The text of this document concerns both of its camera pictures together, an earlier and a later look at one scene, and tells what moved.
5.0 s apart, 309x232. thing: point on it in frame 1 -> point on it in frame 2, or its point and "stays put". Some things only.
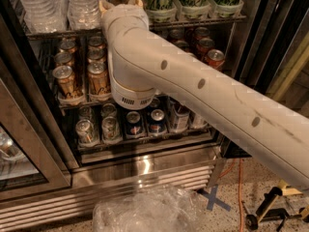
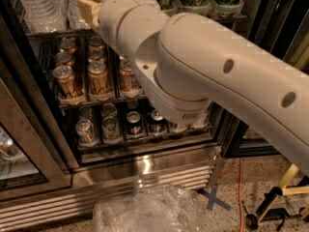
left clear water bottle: x=44 y=7 stays put
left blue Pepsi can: x=133 y=124 stays put
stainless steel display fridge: x=66 y=141 stays put
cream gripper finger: x=104 y=5 -> x=89 y=10
